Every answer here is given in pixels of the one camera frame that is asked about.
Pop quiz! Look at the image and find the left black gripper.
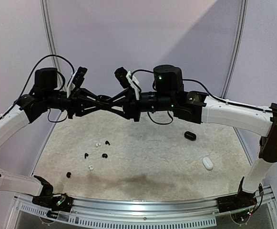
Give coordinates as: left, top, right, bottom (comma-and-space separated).
44, 85, 104, 118

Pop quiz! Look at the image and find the black earbud charging case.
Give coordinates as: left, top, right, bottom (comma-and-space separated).
97, 95, 112, 103

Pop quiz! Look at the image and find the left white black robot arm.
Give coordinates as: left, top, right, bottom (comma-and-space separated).
0, 67, 114, 207

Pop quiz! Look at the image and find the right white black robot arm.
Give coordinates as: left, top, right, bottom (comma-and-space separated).
111, 65, 277, 208

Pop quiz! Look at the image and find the white earbud charging case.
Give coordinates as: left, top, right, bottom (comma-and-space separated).
202, 157, 214, 171

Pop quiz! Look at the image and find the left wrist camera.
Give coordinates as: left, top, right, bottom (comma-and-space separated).
66, 67, 88, 98

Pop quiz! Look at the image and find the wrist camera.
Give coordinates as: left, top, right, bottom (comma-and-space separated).
66, 67, 88, 98
114, 67, 141, 101

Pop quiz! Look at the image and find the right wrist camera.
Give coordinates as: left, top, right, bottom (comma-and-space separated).
114, 67, 141, 101

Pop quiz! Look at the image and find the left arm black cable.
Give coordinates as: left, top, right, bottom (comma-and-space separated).
0, 54, 75, 132

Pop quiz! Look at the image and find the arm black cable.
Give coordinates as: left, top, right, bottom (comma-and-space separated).
0, 54, 75, 132
131, 69, 277, 152

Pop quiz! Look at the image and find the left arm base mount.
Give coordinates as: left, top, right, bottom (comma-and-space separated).
32, 176, 74, 213

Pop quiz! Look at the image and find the left aluminium frame post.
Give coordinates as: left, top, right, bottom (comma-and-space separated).
40, 0, 63, 87

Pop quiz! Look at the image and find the aluminium frame post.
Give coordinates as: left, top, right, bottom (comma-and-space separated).
220, 0, 248, 98
40, 0, 63, 87

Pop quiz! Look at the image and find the aluminium front rail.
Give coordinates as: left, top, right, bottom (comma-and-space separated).
7, 186, 277, 229

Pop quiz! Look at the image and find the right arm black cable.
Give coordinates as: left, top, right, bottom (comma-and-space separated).
131, 69, 277, 152

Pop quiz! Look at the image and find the right aluminium frame post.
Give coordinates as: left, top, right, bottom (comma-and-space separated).
220, 0, 248, 98

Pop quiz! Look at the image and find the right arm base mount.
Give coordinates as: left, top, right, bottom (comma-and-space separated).
216, 177, 264, 215

